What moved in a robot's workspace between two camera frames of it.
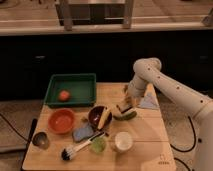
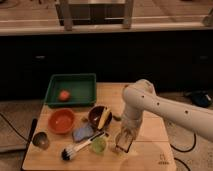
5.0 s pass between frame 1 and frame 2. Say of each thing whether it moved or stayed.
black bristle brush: stayed
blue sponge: stayed
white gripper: moved
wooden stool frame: stayed
